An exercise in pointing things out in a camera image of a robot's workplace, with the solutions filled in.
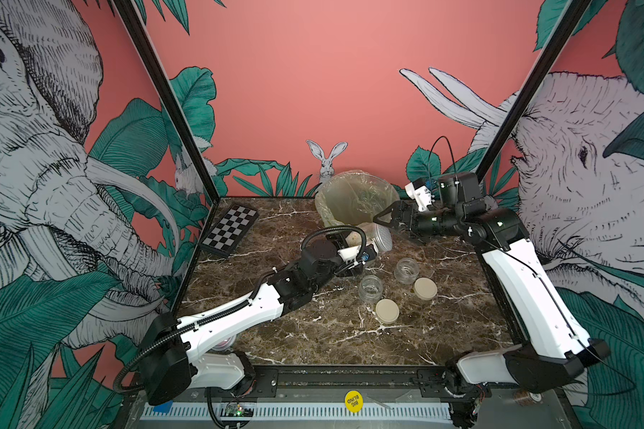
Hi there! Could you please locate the yellow round sticker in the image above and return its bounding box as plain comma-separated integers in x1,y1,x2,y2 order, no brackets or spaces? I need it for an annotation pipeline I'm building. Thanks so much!
345,390,364,414

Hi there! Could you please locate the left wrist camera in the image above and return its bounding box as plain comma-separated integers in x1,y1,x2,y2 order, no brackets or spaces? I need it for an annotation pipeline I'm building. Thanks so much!
337,244,377,264

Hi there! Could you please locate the white bin with green bag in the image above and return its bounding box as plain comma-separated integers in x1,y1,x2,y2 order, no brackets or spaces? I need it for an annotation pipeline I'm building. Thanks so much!
315,170,400,227

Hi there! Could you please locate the white slotted cable duct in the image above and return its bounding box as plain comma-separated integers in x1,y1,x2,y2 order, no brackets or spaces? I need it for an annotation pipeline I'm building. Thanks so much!
141,402,452,424

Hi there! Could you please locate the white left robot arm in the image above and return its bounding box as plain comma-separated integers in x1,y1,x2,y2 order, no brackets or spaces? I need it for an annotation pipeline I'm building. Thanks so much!
113,235,377,405

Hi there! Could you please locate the rice jar with beige lid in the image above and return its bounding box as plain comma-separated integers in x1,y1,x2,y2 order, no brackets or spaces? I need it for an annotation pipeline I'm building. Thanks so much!
394,257,420,285

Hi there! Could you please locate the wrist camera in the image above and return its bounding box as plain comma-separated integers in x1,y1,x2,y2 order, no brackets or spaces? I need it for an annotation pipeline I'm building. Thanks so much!
404,179,433,212
337,244,377,264

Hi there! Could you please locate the small green circuit board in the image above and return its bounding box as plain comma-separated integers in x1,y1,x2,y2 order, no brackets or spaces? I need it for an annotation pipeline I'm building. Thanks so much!
224,404,254,418

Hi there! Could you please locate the pink round button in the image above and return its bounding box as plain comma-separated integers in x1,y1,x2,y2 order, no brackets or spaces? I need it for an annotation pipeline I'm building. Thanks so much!
210,336,236,353

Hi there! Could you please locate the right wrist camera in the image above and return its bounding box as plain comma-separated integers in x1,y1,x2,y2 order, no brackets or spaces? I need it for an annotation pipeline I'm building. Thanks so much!
404,179,433,212

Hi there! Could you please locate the copper wire spool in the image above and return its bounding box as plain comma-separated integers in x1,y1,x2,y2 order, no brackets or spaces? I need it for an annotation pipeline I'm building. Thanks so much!
513,390,542,407

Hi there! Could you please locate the black white checkerboard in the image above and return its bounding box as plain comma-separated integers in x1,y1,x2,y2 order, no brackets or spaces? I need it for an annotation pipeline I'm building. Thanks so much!
200,203,259,258

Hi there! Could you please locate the jar with patterned lid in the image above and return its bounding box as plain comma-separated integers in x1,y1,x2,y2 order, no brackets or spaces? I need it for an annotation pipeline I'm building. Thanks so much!
345,223,393,254

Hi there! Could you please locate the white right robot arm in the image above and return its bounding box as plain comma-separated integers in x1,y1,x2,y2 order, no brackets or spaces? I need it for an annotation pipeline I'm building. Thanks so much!
373,201,611,393

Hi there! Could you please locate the blue tape piece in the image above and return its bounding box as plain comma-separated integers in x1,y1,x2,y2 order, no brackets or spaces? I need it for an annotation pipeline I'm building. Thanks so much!
153,400,174,414

